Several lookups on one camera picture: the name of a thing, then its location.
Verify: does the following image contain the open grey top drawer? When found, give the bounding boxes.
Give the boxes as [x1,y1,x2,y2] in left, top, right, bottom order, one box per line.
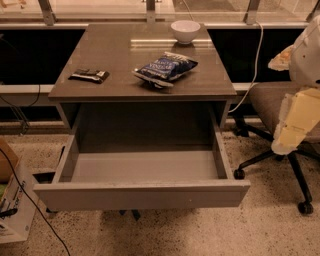
[34,103,250,211]

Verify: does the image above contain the brown office chair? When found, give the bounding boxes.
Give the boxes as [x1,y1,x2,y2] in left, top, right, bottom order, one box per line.
[233,81,320,215]

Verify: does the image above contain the white ceramic bowl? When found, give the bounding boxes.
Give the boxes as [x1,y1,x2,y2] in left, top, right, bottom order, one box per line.
[171,20,201,44]

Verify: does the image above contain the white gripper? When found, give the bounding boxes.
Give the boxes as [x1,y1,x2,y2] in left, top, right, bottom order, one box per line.
[268,15,320,155]

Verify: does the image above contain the white cardboard box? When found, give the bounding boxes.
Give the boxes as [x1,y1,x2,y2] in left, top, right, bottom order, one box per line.
[0,160,38,244]

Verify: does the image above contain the black floor cable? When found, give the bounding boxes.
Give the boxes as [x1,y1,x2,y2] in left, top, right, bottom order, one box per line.
[0,148,72,256]

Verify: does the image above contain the blue vinegar chip bag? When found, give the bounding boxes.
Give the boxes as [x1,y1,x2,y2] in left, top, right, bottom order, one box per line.
[133,52,198,88]

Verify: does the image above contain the black rxbar chocolate bar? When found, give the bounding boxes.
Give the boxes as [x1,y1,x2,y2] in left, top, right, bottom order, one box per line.
[69,69,109,84]

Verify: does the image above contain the white cable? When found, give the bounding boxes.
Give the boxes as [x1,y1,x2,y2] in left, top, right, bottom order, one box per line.
[227,20,264,114]

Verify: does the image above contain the grey cabinet desk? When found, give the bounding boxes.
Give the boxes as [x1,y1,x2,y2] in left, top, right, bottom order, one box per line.
[49,23,236,125]

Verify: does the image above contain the brown cardboard box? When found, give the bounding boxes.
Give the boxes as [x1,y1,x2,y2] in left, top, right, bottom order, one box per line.
[0,138,19,183]

